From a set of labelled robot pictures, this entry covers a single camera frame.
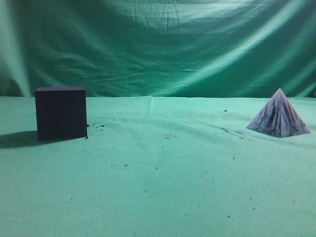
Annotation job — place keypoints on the blue streaked square pyramid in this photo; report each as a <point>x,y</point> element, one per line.
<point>278,118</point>

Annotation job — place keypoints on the dark purple cube block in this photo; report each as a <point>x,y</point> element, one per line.
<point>61,112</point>

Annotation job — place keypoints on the green table cloth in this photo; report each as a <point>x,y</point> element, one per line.
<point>158,167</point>

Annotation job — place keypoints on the green backdrop cloth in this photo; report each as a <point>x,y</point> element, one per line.
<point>176,48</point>

